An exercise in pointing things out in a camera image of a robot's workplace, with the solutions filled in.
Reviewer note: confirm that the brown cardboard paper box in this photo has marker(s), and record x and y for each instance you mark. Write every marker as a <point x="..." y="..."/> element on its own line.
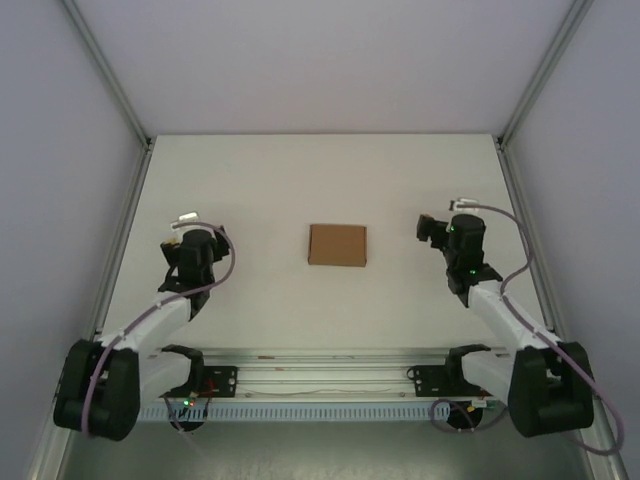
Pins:
<point x="337" y="245"/>

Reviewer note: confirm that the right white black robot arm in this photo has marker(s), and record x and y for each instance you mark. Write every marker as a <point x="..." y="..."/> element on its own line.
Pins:
<point x="500" y="310"/>

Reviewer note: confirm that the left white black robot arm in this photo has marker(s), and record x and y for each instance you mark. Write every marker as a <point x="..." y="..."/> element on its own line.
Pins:
<point x="155" y="320"/>

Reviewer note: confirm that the small LED circuit board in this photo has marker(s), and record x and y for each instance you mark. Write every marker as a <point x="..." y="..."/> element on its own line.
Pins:
<point x="188" y="401"/>

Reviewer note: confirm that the small white labelled circuit board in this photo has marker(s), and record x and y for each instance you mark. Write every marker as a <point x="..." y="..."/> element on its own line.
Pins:
<point x="487" y="404"/>

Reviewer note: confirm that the grey metal sheet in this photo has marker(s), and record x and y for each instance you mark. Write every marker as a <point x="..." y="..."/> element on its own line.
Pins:
<point x="320" y="450"/>

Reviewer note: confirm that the aluminium table side rail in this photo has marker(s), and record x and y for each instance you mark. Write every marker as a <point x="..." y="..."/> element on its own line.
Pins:
<point x="122" y="225"/>
<point x="530" y="235"/>

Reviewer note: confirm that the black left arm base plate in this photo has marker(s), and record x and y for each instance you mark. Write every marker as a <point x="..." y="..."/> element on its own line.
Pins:
<point x="222" y="380"/>

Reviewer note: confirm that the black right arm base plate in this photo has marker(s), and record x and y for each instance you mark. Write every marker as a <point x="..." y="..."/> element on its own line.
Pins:
<point x="430" y="380"/>

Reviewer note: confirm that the aluminium mounting rail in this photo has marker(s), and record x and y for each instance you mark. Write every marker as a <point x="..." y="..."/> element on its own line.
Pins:
<point x="320" y="375"/>

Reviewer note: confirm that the aluminium frame post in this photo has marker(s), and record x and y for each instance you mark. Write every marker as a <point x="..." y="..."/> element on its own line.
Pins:
<point x="545" y="70"/>
<point x="107" y="75"/>

